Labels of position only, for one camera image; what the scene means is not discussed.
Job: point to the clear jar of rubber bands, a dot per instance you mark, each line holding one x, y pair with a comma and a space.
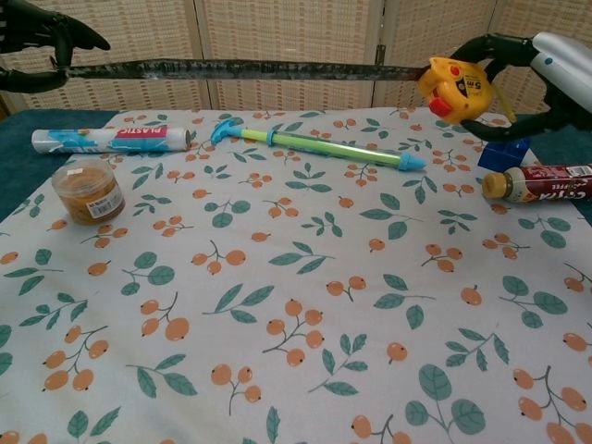
90, 196

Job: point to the teal table cover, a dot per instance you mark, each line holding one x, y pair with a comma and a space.
18, 157

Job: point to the plastic wrap roll tube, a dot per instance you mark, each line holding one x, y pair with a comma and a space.
111, 139

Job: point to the brown coffee drink bottle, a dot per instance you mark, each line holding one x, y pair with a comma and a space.
546, 187

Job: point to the floral fruit print tablecloth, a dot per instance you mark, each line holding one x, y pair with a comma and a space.
277, 277

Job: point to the yellow tape measure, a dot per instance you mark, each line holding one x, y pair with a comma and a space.
462, 92

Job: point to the blue building block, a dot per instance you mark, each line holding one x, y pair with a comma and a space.
504, 155

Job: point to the green blue water squirter toy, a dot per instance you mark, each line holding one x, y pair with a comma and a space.
324, 148

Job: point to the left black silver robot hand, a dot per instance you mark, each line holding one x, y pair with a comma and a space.
28, 28

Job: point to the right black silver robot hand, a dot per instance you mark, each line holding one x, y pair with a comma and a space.
559, 65

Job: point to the metal screen hinge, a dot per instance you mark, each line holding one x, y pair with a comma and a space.
381, 56

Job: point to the woven folding screen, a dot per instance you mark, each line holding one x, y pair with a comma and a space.
287, 32

